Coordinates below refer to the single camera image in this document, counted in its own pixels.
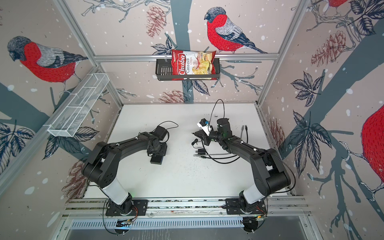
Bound black power adapter with cord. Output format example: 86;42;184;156
191;139;207;157

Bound black network switch box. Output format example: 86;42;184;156
150;150;166;165

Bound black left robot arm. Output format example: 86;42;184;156
82;126;170;214

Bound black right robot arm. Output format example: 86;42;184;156
194;118;291;213

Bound red cassava chips bag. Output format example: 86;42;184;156
171;50;220;81

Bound grey ethernet cable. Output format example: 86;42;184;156
193;125;246;157

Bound black ethernet cable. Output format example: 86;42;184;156
199;125;249;165

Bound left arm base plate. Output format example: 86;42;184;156
105;199;149;217

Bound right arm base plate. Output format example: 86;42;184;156
224;198;268;215

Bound black wall basket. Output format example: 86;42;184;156
155;59;221;81

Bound white wire mesh shelf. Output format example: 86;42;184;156
48;73;110;137

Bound aluminium mounting rail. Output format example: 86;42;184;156
61;196;312;219

